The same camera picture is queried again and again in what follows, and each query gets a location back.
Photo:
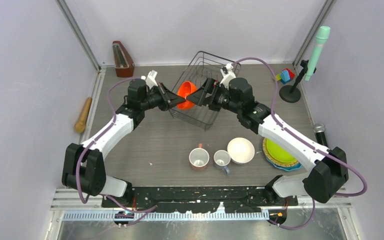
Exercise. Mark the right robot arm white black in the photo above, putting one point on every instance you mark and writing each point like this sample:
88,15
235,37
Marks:
325,171

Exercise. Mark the colourful toy blocks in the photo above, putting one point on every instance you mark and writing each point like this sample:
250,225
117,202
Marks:
285,76

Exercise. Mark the brown wooden metronome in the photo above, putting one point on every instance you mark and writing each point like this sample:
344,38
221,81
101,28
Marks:
123,62

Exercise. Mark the lime green plate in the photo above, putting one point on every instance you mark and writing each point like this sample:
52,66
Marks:
278,153

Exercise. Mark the white mug red handle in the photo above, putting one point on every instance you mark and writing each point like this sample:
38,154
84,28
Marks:
199,158

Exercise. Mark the wooden rolling pin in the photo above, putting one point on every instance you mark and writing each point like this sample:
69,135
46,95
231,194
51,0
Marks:
80,125

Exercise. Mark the black handheld microphone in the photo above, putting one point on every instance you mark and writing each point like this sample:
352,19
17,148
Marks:
319,132

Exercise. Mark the orange bowl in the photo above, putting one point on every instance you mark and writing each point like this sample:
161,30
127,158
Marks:
185,89

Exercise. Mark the black wire dish rack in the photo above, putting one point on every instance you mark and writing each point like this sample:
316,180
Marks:
204,65

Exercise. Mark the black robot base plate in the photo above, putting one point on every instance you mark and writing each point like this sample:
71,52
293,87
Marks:
199,199

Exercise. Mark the white bowl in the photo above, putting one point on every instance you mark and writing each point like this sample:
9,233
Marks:
241,150

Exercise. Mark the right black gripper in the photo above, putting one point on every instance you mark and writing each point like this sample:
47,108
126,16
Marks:
198,97

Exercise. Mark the white mug grey handle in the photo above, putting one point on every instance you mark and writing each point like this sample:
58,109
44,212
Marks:
222,159

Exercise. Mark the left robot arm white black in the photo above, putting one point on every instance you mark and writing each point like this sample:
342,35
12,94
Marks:
84,167

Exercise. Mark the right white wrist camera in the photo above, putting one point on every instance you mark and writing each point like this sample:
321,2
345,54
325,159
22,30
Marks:
227,75

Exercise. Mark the blue polka dot plate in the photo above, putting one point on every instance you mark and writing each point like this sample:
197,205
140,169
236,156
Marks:
294,166

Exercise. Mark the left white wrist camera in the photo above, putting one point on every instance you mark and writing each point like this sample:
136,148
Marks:
150,79

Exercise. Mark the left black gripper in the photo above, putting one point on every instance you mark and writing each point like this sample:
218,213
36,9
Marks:
166,96

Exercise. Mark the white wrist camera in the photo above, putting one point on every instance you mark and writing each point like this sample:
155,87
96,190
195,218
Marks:
227,75
150,79

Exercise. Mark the mint green microphone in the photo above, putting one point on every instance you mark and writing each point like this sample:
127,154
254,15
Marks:
321,38

